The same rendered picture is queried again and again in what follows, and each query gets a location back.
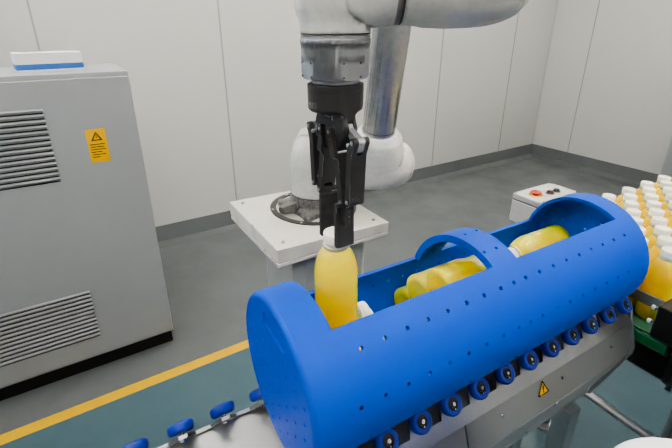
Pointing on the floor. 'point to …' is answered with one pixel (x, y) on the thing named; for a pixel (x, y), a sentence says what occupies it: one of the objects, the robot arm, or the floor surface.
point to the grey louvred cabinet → (74, 228)
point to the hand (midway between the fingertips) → (336, 219)
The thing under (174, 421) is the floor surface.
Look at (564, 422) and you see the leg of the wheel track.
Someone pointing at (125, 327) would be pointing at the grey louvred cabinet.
